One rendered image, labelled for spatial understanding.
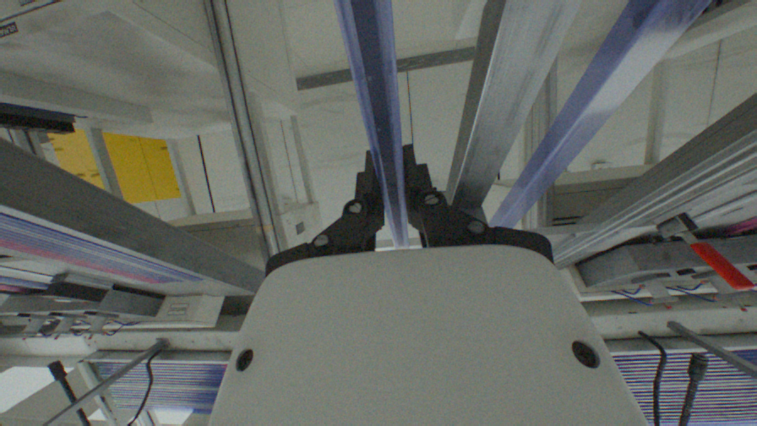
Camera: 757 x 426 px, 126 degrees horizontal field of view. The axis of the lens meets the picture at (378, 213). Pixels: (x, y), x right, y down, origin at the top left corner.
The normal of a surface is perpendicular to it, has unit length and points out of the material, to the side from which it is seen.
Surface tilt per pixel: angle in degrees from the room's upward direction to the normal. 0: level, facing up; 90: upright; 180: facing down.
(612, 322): 90
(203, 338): 90
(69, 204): 90
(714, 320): 90
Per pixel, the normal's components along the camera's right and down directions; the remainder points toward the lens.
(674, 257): -0.15, -0.51
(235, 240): -0.09, 0.21
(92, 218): 0.99, -0.10
